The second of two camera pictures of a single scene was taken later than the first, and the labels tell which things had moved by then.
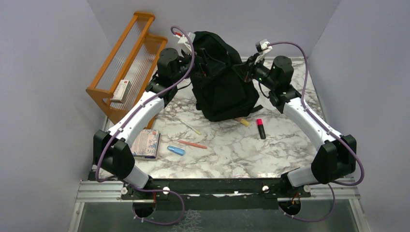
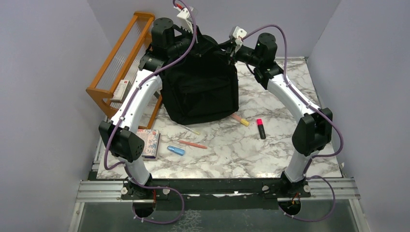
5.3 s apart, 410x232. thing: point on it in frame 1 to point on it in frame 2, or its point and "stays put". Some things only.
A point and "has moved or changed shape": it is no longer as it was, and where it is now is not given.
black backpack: (222, 95) has moved or changed shape
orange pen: (193, 144) stays put
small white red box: (122, 91) stays put
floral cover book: (145, 145) stays put
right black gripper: (249, 66) to (232, 53)
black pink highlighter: (259, 123) stays put
